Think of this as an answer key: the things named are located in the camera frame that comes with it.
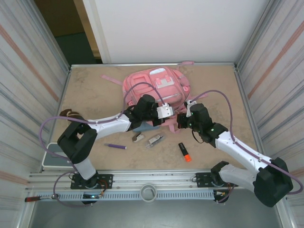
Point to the blue pencil case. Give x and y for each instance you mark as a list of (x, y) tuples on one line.
[(143, 129)]

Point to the clear pen pack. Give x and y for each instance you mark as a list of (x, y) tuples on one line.
[(154, 140)]

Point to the brown white stapler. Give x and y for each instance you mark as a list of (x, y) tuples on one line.
[(137, 137)]

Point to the pink backpack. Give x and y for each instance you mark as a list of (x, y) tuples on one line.
[(142, 80)]

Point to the black orange highlighter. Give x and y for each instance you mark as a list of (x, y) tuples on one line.
[(184, 150)]

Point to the purple pen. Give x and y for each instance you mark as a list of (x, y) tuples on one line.
[(116, 146)]

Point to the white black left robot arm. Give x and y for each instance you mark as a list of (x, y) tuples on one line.
[(107, 126)]

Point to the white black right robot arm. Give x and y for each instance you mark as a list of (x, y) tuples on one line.
[(237, 147)]

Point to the brown cloth bundle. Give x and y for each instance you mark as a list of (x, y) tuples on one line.
[(67, 112)]

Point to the white grey square box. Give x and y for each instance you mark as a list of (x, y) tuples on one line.
[(51, 161)]

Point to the aluminium mounting rail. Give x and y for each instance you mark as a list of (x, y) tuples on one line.
[(154, 178)]

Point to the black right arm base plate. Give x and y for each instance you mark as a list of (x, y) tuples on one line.
[(202, 179)]

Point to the aluminium table edge rail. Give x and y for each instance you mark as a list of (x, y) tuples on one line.
[(95, 65)]

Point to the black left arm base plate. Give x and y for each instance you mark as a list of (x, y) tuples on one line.
[(107, 180)]

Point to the white door frame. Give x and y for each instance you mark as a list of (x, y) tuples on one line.
[(95, 28)]

